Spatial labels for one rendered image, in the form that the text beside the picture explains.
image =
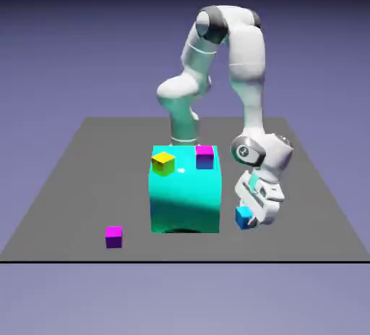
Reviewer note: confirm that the small magenta cube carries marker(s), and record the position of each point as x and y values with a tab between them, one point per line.
114	238
204	158

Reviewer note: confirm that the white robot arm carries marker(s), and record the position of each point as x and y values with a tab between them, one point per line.
248	51

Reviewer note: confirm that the large cyan box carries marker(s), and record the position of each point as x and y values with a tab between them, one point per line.
185	196

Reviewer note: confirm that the small yellow cube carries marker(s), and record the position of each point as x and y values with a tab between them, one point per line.
163	164

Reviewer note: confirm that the small blue cube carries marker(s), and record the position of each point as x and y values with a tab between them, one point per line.
242	217

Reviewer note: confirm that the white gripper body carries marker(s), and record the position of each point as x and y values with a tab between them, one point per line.
264	210

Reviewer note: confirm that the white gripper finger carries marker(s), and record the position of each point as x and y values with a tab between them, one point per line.
252	221

